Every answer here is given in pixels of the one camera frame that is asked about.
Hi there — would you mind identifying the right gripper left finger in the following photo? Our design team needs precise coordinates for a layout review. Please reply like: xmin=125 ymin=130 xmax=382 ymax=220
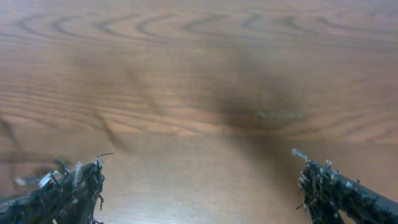
xmin=1 ymin=158 xmax=105 ymax=224

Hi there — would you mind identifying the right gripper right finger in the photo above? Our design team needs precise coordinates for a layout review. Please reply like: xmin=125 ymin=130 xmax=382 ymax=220
xmin=292 ymin=149 xmax=397 ymax=224

